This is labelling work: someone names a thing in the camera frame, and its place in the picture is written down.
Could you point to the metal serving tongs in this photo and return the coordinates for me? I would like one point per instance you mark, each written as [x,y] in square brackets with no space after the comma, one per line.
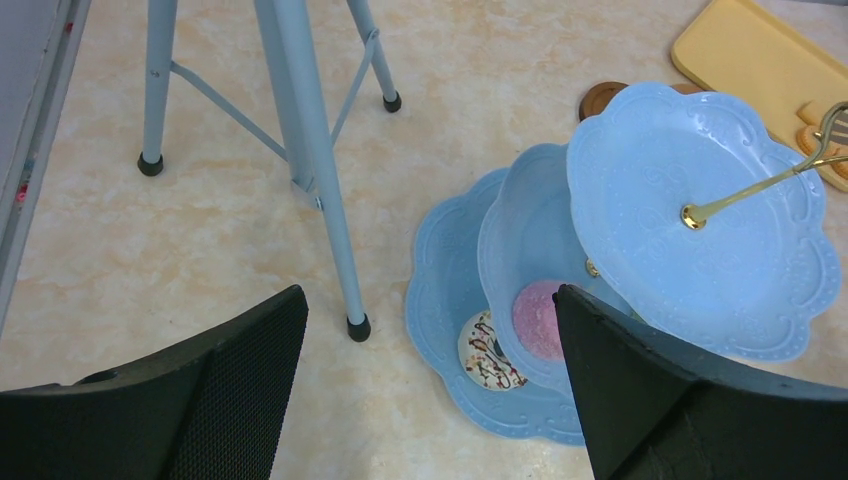
[833,126]

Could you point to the dark brown round coaster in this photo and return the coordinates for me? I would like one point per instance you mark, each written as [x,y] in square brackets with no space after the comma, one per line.
[598,97]

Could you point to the blue three-tier cake stand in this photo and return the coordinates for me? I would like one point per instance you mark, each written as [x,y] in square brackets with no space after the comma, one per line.
[678,210]

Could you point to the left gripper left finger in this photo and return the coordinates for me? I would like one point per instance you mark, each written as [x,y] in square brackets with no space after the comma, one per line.
[209,407]

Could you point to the yellow serving tray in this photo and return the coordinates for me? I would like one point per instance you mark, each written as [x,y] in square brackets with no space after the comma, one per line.
[739,48]

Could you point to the blue tripod stand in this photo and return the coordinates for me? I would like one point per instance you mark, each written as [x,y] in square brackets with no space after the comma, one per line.
[308,139]

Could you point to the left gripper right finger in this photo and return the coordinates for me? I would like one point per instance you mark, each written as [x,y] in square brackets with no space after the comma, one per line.
[653,406]

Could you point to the orange round biscuit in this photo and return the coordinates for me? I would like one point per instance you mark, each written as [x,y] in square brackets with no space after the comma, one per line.
[807,142]

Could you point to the white sprinkled donut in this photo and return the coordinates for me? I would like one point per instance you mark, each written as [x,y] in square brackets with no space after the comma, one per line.
[482,358]

